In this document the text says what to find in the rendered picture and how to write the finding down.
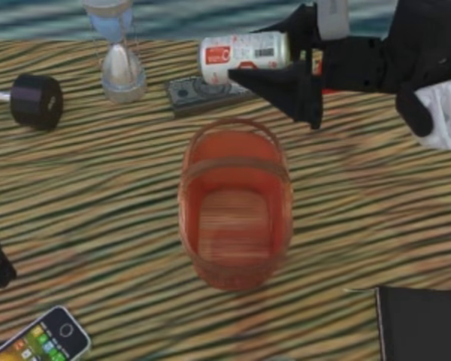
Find white soda can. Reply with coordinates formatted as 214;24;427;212
199;31;292;86

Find smartphone with colourful icons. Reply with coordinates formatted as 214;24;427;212
0;305;92;361

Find black dumbbell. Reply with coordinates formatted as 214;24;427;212
0;73;65;132

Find clear glass hourglass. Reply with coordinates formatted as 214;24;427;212
81;0;148;105

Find black notebook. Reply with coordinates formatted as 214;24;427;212
374;285;451;361

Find orange wicker basket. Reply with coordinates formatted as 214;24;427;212
176;117;295;293

